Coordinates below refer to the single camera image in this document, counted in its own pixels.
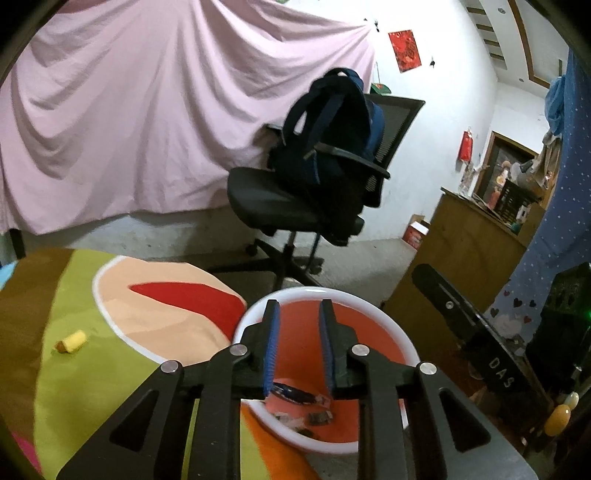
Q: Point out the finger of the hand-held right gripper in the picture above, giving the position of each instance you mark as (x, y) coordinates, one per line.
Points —
(443, 300)

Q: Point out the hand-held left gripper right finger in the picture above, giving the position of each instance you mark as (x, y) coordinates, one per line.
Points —
(327, 353)

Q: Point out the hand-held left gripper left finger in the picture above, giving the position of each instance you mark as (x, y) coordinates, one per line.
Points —
(271, 353)

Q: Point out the orange bin with white rim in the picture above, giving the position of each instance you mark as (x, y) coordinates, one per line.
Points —
(300, 337)

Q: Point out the dark crumpled wrapper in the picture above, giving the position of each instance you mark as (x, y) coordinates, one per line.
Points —
(295, 395)

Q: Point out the wooden cabinet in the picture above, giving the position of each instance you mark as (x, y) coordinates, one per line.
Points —
(461, 249)

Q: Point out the yellow rounded object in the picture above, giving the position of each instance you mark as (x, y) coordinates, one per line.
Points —
(558, 417)

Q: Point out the red cardboard box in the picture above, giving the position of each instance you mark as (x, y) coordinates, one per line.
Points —
(414, 233)

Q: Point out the dark crate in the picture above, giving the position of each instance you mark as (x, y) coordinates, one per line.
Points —
(517, 201)

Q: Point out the blue dotted curtain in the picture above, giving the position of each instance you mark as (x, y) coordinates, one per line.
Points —
(563, 221)

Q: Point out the black office chair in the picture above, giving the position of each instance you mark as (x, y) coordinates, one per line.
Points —
(268, 198)

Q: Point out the red hanging ornament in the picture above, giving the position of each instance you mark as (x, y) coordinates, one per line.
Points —
(466, 146)

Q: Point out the dark blue backpack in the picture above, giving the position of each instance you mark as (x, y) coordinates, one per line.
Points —
(332, 175)

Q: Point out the small yellow peel piece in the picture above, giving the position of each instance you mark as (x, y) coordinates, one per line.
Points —
(71, 342)

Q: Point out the pink hanging sheet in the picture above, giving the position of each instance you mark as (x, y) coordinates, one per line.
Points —
(138, 115)

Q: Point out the red wall poster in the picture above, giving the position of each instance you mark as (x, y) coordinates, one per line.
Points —
(405, 50)

